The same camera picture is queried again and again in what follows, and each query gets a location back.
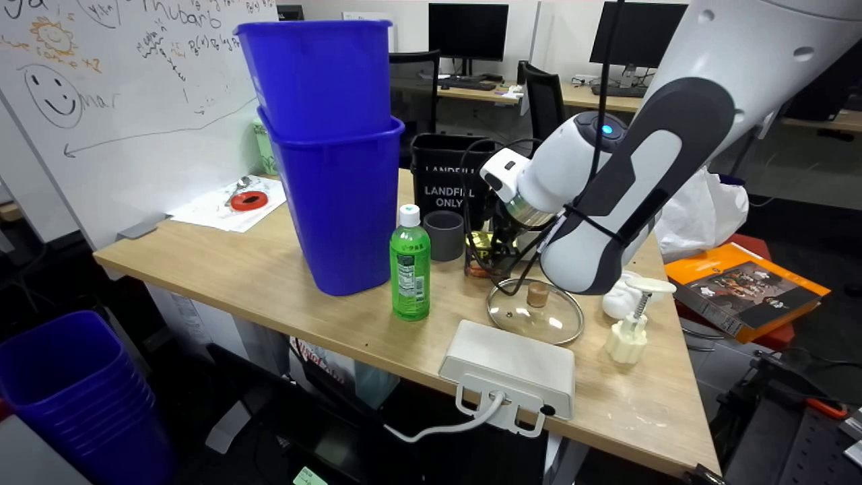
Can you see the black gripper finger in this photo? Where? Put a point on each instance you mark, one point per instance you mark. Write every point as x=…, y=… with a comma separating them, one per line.
x=476, y=253
x=512, y=266

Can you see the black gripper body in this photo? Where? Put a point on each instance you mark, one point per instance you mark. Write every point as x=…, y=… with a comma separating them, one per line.
x=512, y=230

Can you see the yellow labelled meat can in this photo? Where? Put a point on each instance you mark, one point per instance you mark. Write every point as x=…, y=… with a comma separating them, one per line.
x=487, y=244

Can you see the glass pot lid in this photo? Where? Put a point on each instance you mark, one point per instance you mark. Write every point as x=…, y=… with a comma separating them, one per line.
x=512, y=319

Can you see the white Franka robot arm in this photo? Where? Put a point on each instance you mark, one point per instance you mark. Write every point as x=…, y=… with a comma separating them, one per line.
x=629, y=178

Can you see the grey cup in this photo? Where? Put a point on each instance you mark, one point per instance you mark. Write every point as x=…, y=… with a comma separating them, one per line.
x=443, y=239

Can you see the green bottle white cap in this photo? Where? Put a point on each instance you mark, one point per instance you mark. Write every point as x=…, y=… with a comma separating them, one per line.
x=410, y=271

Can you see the black landfill bin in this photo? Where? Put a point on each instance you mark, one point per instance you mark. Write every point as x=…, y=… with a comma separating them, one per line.
x=445, y=178

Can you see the white round object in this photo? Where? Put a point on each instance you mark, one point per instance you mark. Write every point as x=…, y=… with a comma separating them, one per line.
x=616, y=302

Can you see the white pump soap dispenser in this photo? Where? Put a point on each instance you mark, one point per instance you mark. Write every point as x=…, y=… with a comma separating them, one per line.
x=625, y=341

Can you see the blue plastic waste bin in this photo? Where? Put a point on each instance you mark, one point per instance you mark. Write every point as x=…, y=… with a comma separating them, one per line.
x=313, y=81
x=340, y=217

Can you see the wooden office desk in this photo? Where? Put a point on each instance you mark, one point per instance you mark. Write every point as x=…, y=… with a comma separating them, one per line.
x=476, y=94

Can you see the black keyboard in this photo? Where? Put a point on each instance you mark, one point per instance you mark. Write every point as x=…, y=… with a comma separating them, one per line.
x=466, y=81

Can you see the black mesh office chair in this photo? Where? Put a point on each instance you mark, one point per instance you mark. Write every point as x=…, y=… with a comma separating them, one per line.
x=414, y=91

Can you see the white plastic bag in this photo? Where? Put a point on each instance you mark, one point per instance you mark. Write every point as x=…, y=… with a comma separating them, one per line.
x=709, y=217

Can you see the black computer monitor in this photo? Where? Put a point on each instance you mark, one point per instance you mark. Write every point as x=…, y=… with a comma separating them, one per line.
x=831, y=85
x=466, y=32
x=643, y=32

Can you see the orange book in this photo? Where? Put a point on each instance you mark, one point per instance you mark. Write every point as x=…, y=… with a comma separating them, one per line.
x=745, y=298

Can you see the pale green bottle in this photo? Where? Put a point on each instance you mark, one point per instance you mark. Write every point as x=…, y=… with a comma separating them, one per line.
x=262, y=151

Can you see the red tape roll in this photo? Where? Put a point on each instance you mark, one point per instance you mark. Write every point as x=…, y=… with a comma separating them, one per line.
x=233, y=200

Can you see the white paper sheet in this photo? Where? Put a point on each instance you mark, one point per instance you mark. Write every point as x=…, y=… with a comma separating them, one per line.
x=208, y=215

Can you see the black stand with orange part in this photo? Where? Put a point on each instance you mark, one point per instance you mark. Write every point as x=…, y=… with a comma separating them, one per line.
x=791, y=433

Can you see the grey whiteboard eraser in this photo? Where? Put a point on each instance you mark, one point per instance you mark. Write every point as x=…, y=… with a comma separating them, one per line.
x=144, y=228

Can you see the whiteboard with writing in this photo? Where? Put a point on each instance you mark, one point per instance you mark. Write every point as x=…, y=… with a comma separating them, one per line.
x=136, y=99

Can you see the stack of blue bins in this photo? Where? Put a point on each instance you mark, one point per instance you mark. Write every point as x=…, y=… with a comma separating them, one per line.
x=83, y=406

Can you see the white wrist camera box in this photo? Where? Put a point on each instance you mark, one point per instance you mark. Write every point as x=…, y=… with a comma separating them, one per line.
x=501, y=177

